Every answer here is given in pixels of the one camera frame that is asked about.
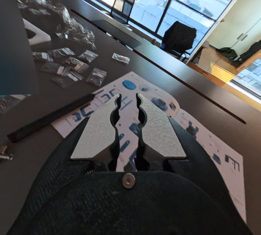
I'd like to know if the black bag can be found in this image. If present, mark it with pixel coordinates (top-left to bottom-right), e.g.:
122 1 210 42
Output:
239 42 261 62

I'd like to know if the low wooden cabinet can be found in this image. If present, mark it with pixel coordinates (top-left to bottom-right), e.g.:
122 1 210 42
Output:
187 44 261 89

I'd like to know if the crumpled clear plastic wrap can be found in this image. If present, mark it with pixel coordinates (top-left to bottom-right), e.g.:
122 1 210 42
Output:
12 0 97 50

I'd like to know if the grey office desk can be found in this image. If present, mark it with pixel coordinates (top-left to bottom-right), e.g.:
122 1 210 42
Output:
90 8 133 32

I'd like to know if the black mesh office chair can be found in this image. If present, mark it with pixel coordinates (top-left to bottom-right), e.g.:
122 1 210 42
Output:
110 0 135 25

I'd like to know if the white foam pad with hole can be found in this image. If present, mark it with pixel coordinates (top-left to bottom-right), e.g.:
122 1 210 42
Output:
22 18 51 46

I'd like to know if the black screwdriver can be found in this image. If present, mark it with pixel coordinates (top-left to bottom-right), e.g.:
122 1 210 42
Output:
7 90 105 143

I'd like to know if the black cable tray lid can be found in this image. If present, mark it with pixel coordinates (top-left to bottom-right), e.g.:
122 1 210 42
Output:
92 20 142 49

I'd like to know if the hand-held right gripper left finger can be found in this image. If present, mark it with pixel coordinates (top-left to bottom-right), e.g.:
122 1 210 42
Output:
70 93 122 172

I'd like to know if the pile of small screw bags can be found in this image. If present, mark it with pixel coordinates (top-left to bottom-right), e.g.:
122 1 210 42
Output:
32 47 130 89

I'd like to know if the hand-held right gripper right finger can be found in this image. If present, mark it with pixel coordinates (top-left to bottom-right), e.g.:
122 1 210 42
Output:
136 93 187 172

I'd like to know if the printed instruction booklet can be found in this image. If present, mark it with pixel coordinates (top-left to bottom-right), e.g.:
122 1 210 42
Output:
51 71 248 224

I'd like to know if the metal cross wrench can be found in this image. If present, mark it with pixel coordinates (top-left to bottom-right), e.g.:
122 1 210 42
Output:
0 145 13 160

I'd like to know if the office chair with black jacket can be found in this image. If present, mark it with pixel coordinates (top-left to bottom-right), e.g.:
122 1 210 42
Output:
161 21 197 58

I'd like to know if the tall white cabinet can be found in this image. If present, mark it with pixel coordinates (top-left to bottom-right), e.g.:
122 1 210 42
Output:
205 0 261 56

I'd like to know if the green backpack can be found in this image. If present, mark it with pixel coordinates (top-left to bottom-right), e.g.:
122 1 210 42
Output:
216 47 238 60

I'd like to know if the dark grey desk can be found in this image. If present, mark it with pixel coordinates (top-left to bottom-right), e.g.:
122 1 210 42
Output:
0 0 261 235

